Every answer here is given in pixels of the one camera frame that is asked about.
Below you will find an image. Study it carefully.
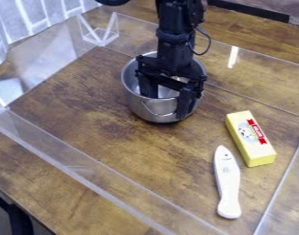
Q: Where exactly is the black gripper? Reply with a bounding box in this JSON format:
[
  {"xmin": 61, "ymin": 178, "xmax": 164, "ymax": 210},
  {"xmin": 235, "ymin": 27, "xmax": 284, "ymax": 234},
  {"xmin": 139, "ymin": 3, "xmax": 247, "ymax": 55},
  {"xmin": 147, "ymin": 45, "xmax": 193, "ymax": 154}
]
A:
[{"xmin": 136, "ymin": 30, "xmax": 207, "ymax": 120}]

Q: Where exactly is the stainless steel pot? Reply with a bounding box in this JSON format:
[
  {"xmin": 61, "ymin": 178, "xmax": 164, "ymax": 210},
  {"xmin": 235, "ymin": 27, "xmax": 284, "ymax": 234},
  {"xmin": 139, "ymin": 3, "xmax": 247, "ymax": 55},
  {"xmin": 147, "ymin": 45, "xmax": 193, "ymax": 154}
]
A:
[{"xmin": 121, "ymin": 51, "xmax": 206, "ymax": 123}]

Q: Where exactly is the yellow butter block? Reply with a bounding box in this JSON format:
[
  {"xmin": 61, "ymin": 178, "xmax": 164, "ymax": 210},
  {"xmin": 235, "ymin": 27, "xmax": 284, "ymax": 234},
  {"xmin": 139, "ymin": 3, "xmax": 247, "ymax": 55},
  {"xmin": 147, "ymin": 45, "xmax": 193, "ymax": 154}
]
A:
[{"xmin": 226, "ymin": 110, "xmax": 276, "ymax": 167}]

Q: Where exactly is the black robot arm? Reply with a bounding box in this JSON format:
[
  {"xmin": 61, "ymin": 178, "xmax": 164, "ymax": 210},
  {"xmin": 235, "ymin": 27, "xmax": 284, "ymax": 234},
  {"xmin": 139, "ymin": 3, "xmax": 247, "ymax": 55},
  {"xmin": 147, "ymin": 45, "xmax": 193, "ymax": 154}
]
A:
[{"xmin": 135, "ymin": 0, "xmax": 207, "ymax": 123}]

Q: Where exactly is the clear acrylic barrier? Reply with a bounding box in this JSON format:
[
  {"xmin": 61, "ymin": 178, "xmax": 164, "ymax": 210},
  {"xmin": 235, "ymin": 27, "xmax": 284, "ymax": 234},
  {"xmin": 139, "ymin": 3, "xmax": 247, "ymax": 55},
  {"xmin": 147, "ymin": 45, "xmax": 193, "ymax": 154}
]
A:
[{"xmin": 0, "ymin": 8, "xmax": 299, "ymax": 235}]

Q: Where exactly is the black bar at back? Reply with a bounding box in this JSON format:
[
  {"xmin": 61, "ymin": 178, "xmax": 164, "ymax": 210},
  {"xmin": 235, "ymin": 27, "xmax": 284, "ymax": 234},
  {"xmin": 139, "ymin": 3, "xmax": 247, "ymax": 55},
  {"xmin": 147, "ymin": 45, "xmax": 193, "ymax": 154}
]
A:
[{"xmin": 206, "ymin": 0, "xmax": 290, "ymax": 23}]

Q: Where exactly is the white patterned curtain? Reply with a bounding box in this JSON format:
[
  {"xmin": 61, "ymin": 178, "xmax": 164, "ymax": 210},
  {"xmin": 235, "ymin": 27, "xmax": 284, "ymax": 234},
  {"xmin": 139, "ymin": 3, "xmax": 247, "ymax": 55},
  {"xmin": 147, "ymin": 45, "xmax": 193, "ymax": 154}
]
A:
[{"xmin": 0, "ymin": 0, "xmax": 100, "ymax": 65}]

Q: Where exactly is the black cable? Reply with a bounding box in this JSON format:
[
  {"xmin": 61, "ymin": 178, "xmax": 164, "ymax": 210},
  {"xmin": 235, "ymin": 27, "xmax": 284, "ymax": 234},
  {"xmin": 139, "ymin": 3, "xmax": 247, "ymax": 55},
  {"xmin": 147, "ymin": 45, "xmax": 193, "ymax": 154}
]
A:
[{"xmin": 95, "ymin": 0, "xmax": 132, "ymax": 6}]

